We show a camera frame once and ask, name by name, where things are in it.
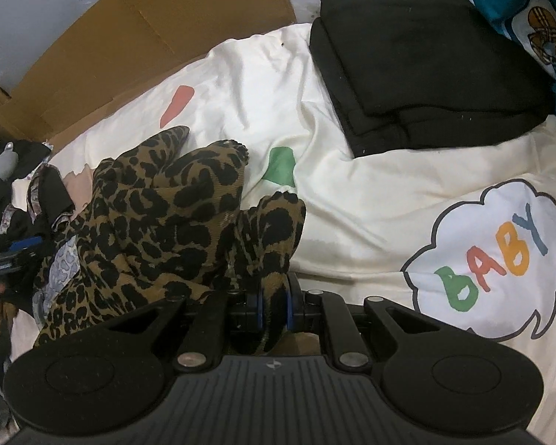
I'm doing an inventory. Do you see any brown cardboard sheet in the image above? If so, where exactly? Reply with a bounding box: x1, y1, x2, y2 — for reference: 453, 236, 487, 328
0, 0, 295, 149

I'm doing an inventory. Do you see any pile of dark clothes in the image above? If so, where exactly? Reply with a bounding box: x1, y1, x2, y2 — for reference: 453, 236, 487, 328
0, 140, 75, 289

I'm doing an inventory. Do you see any white cartoon print bedsheet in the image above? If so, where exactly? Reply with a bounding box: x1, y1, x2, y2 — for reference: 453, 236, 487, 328
4, 24, 556, 444

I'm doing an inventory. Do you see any leopard print garment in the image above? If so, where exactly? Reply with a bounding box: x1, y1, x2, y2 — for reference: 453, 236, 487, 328
37, 126, 306, 353

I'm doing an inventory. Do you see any folded black garment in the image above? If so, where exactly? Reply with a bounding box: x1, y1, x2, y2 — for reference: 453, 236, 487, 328
309, 0, 556, 157

